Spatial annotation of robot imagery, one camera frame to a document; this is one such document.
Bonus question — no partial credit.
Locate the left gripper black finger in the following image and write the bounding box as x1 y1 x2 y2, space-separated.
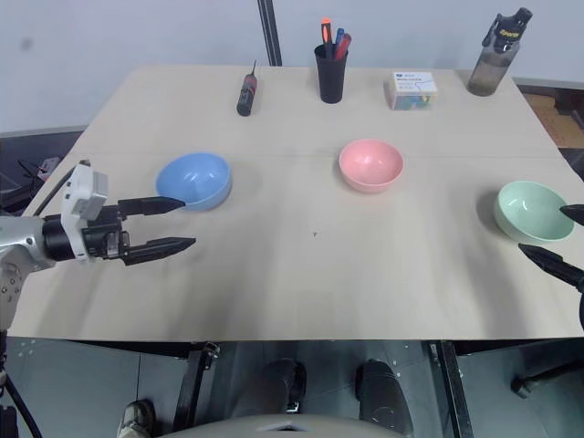
122 236 198 267
117 195 188 220

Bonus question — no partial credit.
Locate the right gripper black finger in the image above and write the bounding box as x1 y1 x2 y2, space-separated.
517 243 584 290
559 203 584 226

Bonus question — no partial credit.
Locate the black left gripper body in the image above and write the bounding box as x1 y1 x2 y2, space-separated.
82 203 132 263

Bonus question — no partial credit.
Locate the light green plastic bowl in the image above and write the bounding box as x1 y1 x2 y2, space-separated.
494 180 577 244

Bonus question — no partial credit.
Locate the blue plastic bowl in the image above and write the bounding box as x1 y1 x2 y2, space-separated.
155 151 234 213

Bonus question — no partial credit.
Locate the black chair base caster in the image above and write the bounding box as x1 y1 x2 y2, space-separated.
509 358 584 399

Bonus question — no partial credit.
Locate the black table leg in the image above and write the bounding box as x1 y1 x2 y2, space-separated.
172 340 222 431
428 339 474 438

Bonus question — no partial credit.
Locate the black screwdriver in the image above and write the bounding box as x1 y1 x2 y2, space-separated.
235 59 261 118

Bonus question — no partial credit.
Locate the grey sneaker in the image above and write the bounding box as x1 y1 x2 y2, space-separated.
118 399 157 438

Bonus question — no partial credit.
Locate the grey water bottle black lid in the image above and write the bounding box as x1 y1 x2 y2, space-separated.
467 5 535 98

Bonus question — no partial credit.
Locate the small white card box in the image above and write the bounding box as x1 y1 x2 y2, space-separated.
389 70 441 112

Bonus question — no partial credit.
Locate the pink-red plastic bowl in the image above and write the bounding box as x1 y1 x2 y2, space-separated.
338 139 405 195

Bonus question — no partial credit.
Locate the black metal pole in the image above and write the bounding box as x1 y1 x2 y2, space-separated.
255 0 285 68

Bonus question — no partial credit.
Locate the grey robot torso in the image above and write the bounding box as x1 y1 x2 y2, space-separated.
174 412 405 438

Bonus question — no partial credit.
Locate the dark rounded shape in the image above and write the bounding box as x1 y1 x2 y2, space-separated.
354 359 414 435

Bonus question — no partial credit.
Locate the black pen cup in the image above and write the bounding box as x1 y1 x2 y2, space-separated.
312 43 350 105

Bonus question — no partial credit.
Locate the orange and black pen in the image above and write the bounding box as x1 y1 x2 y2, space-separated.
320 16 334 59

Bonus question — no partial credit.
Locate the red pen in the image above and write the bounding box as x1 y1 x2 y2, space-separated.
334 32 353 62

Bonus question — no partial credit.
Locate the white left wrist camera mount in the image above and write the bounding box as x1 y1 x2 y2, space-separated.
58 162 111 264

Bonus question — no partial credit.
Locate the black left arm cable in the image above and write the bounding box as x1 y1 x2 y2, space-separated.
30 162 77 216

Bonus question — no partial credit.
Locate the black floor cable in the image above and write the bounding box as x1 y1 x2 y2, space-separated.
0 337 43 438

